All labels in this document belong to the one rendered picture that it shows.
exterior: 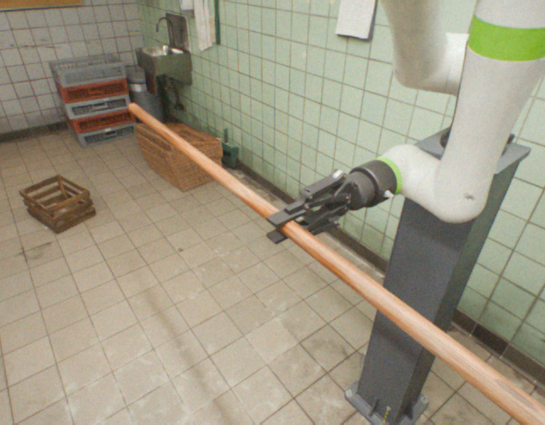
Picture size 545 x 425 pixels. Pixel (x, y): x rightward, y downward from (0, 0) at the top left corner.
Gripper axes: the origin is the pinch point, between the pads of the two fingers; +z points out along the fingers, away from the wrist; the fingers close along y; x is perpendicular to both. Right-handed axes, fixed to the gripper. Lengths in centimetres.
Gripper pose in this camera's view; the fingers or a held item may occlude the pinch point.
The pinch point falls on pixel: (285, 223)
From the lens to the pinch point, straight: 67.2
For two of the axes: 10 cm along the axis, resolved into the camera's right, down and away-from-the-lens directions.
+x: -6.0, -4.6, 6.6
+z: -8.0, 3.5, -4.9
